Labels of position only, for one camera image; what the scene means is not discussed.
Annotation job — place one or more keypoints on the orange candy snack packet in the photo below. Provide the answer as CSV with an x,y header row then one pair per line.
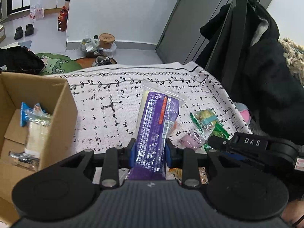
x,y
174,174

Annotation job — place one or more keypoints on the green cookie snack packet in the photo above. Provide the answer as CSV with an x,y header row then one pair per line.
x,y
208,124

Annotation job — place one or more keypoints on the green dinosaur floor mat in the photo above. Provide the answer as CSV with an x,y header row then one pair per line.
x,y
57,64

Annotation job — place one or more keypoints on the grey sneaker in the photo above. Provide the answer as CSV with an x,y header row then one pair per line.
x,y
100,61

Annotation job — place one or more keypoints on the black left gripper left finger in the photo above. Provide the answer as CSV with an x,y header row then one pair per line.
x,y
86,162

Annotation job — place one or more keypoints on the brown lidded cup container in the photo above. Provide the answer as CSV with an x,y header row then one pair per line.
x,y
106,40

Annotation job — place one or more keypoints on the water bottle pack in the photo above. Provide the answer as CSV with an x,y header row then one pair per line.
x,y
36,12

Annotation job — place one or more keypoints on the clear plastic bag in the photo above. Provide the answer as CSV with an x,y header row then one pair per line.
x,y
89,47

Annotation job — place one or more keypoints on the purple wafer snack pack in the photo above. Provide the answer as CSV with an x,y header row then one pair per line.
x,y
159,110

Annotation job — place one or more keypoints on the black clothes pile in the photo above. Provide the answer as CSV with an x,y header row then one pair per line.
x,y
20,60

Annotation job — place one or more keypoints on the black slipper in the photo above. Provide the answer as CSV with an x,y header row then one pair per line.
x,y
29,30
18,33

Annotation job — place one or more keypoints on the right black slipper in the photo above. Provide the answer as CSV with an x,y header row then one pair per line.
x,y
29,30

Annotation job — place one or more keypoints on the clear wrapped cracker pack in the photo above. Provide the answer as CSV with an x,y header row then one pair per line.
x,y
38,130

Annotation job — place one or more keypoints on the black coat on rack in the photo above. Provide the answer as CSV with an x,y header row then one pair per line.
x,y
243,53

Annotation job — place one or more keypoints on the cardboard box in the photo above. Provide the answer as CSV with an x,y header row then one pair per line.
x,y
55,97

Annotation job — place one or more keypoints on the grey door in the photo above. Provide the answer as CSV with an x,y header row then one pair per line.
x,y
181,40

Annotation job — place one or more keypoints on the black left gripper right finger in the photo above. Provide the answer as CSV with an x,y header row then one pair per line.
x,y
190,162

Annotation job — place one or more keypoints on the pink grey plush toy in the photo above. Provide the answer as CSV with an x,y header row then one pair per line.
x,y
244,111

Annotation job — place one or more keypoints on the white patterned table cloth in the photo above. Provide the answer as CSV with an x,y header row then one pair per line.
x,y
108,101

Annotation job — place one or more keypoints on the blue snack packet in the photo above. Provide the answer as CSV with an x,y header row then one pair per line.
x,y
24,112

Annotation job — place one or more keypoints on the pink mochi snack packet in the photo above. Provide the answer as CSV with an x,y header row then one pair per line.
x,y
192,139

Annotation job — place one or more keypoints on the left black slipper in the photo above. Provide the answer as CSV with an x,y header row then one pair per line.
x,y
18,33

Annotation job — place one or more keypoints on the red oil bottle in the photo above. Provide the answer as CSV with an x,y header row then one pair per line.
x,y
62,19

